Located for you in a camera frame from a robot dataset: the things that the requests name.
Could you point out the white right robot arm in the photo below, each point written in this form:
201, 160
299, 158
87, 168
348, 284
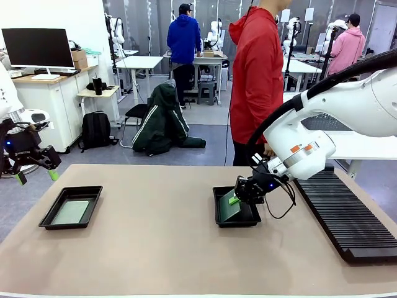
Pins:
310, 136

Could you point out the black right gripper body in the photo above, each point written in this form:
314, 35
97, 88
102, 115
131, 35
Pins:
260, 186

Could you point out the green printed circuit board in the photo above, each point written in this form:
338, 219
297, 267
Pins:
69, 212
228, 212

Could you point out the black slotted board rack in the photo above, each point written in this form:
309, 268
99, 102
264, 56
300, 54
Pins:
341, 217

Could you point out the small wood top table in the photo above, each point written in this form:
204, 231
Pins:
102, 93

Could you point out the person's right hand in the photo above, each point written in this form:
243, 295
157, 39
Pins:
269, 152

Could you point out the white side table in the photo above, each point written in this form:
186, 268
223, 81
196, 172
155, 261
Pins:
356, 146

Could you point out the person in pink hoodie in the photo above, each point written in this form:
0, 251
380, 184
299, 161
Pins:
347, 49

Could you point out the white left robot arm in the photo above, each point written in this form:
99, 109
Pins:
9, 90

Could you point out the black ESD tray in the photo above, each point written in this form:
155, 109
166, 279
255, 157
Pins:
251, 217
52, 217

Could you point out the grey plastic stool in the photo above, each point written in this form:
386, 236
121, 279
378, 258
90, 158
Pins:
207, 90

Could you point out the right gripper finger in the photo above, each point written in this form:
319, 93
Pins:
241, 184
237, 198

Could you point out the black tumbler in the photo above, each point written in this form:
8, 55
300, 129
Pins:
97, 85

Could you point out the dark green jacket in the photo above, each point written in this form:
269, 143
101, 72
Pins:
161, 124

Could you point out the white background table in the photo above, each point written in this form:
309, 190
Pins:
297, 66

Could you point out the wood top workbench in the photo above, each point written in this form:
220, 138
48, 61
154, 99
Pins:
214, 60

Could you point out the person in blue hoodie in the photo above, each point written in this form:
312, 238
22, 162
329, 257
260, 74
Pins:
184, 40

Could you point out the black keyboard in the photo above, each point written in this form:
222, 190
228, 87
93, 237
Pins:
59, 73

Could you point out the black backpack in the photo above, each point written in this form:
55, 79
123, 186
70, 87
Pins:
96, 130

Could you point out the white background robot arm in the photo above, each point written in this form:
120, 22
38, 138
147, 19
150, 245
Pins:
336, 25
215, 34
118, 34
291, 31

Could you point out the white storage box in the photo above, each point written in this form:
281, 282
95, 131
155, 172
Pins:
93, 60

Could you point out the person in red jacket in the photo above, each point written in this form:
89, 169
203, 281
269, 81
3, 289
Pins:
254, 77

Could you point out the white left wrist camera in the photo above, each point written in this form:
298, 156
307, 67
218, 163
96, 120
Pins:
36, 117

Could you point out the white air purifier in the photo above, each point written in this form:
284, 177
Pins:
31, 170

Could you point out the white standing desk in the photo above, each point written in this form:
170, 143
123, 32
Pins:
139, 62

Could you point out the brown cardboard box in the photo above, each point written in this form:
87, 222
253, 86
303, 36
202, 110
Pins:
79, 59

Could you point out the black folding chair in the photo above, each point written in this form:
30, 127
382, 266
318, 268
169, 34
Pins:
136, 110

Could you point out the black computer monitor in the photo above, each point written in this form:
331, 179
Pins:
38, 46

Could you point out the small cardboard box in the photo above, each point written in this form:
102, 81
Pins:
208, 54

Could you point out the black camera stand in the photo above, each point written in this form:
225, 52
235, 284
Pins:
290, 56
111, 46
328, 52

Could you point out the white cabinet with wood top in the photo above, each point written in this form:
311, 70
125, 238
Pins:
62, 108

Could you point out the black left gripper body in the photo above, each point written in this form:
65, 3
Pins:
21, 144

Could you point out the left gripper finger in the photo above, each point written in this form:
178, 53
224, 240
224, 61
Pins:
21, 178
51, 158

